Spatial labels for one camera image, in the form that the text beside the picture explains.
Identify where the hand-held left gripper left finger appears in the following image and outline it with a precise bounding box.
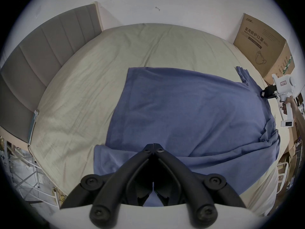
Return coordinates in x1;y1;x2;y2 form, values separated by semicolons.
61;144;154;227

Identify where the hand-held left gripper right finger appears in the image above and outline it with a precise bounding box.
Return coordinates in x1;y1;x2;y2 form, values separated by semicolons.
154;144;246;226

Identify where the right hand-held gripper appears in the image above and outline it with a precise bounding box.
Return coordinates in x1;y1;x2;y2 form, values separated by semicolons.
260;74;295;128

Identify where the blue shirt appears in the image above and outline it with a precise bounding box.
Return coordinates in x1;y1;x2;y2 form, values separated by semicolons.
93;66;281;207

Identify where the person's right forearm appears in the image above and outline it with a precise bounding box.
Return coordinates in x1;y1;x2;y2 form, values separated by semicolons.
289;99;305;138

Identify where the person's right hand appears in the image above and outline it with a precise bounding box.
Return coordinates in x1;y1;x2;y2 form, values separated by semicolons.
280;97;295;116

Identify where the brown printed cardboard carton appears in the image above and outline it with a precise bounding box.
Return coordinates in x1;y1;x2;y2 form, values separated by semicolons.
233;13;296;81

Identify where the white metal rack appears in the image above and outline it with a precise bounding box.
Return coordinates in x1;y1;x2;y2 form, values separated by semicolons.
0;136;60;210

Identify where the thin teal booklet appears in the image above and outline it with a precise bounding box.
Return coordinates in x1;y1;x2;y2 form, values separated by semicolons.
28;109;40;145

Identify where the bed with beige sheet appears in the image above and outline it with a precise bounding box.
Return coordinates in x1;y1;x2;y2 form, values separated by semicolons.
28;24;282;217

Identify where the grey padded headboard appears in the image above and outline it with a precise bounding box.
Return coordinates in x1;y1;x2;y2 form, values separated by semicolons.
0;2;103;144

